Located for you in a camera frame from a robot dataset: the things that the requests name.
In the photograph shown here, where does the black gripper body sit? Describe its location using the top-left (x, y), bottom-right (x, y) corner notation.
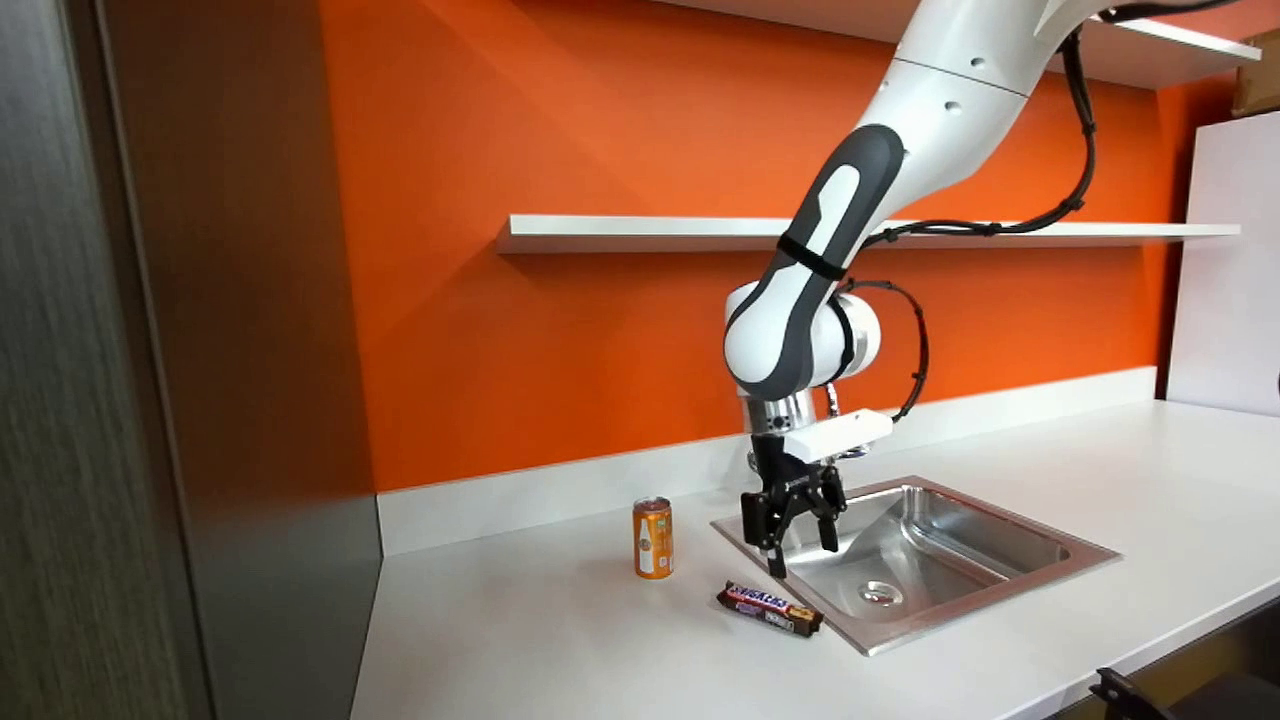
top-left (738, 432), bottom-right (854, 534)

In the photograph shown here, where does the brown Snickers chocolate bar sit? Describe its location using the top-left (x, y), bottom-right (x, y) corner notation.
top-left (714, 576), bottom-right (829, 639)

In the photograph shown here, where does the white light bar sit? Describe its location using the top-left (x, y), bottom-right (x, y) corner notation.
top-left (1096, 11), bottom-right (1270, 68)

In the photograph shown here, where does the round metal sink drain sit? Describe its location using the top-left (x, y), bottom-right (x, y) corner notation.
top-left (855, 576), bottom-right (910, 612)

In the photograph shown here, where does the orange soda can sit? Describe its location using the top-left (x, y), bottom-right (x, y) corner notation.
top-left (630, 493), bottom-right (681, 585)

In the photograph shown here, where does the stainless steel sink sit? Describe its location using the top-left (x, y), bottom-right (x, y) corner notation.
top-left (708, 473), bottom-right (1123, 658)

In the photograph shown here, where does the white backsplash strip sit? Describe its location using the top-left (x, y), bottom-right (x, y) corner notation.
top-left (373, 364), bottom-right (1163, 561)

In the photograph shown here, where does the white tall cabinet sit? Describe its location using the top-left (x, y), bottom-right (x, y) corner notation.
top-left (1160, 107), bottom-right (1280, 419)

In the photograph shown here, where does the dark wood cabinet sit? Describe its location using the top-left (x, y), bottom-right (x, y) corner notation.
top-left (0, 0), bottom-right (388, 720)

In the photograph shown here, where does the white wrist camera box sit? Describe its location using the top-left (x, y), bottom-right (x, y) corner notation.
top-left (780, 407), bottom-right (900, 466)

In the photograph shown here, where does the white wall shelf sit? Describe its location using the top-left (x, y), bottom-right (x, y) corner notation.
top-left (495, 212), bottom-right (1245, 260)

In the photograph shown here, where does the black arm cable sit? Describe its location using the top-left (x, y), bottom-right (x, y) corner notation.
top-left (826, 0), bottom-right (1245, 423)

